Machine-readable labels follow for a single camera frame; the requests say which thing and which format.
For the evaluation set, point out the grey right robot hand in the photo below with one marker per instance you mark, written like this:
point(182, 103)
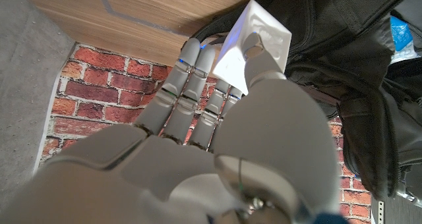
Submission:
point(171, 164)

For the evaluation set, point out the white packet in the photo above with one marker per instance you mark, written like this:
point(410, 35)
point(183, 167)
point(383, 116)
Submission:
point(257, 39)

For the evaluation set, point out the black backpack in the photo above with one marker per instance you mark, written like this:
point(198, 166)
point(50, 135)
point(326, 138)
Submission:
point(356, 69)

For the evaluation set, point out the blue white baby wipes package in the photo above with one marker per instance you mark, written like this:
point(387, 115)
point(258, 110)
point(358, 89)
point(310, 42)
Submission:
point(402, 39)

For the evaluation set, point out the red brick printed backdrop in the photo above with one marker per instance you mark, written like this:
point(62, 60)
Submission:
point(99, 95)

